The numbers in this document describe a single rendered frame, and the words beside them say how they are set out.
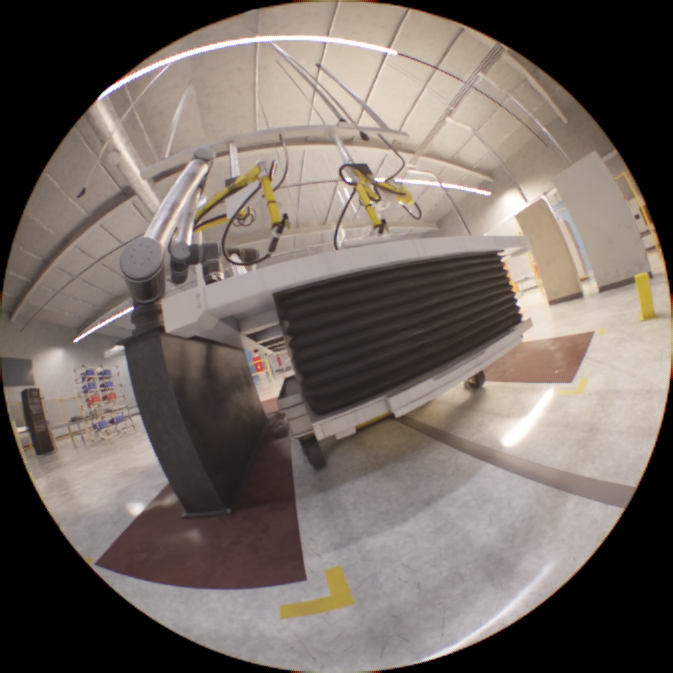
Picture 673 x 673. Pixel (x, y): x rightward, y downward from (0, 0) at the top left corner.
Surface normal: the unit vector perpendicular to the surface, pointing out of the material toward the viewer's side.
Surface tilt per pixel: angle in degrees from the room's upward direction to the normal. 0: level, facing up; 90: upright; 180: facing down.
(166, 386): 90
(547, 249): 90
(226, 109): 176
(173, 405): 90
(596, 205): 90
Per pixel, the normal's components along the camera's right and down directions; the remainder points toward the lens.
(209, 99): 0.24, 0.97
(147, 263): 0.62, -0.24
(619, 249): -0.93, 0.29
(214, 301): 0.21, -0.11
